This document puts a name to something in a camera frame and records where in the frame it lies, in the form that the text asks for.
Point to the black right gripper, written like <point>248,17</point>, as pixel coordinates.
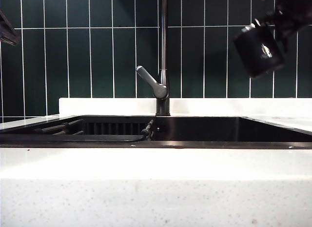
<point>282,24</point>

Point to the black mug with steel rim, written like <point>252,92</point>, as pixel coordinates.
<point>258,51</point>

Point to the dark metal kitchen faucet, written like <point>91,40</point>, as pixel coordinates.
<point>162,90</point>

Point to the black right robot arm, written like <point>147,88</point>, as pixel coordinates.
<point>297,7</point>

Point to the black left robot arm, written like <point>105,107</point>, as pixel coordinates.
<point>8,29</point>

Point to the black steel kitchen sink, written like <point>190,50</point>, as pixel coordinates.
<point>219,129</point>

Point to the black slotted drain basket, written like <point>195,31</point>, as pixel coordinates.
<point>109,127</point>

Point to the black roll-up drying rack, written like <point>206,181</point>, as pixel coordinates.
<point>73,137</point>

